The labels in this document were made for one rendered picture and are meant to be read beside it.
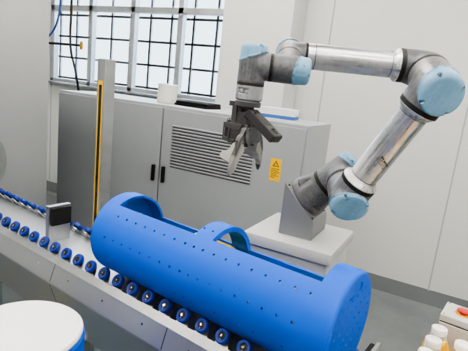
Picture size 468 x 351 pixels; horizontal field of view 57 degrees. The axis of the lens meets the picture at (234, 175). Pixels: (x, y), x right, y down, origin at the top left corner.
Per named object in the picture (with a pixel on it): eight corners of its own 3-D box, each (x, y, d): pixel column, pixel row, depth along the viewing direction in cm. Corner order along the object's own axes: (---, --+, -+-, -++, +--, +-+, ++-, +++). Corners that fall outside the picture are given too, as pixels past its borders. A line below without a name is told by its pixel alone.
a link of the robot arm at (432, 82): (349, 202, 149) (460, 65, 119) (355, 231, 137) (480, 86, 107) (319, 189, 147) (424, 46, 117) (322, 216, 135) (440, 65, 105)
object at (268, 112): (263, 116, 301) (265, 105, 299) (297, 121, 293) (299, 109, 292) (258, 117, 290) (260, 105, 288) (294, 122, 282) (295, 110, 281)
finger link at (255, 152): (249, 159, 134) (242, 136, 127) (266, 164, 130) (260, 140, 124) (244, 166, 132) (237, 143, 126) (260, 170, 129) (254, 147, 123)
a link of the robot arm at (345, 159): (336, 183, 160) (367, 162, 154) (340, 206, 149) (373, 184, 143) (315, 163, 156) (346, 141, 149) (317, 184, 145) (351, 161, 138)
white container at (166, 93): (164, 102, 347) (166, 83, 344) (180, 104, 340) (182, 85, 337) (152, 101, 333) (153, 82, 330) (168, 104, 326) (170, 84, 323)
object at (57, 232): (66, 235, 189) (67, 201, 186) (72, 238, 187) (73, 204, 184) (44, 241, 181) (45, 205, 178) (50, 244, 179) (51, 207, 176)
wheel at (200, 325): (201, 315, 128) (198, 314, 127) (213, 322, 126) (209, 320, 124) (194, 330, 127) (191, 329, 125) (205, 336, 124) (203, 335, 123)
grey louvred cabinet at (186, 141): (98, 239, 431) (104, 91, 401) (302, 310, 335) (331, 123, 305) (52, 255, 384) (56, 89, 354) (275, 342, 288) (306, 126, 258)
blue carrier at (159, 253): (151, 253, 173) (152, 184, 166) (363, 347, 124) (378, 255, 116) (90, 278, 151) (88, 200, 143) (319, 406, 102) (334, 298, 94)
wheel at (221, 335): (221, 326, 124) (218, 324, 123) (234, 332, 122) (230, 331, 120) (214, 341, 123) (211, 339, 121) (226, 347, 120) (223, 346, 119)
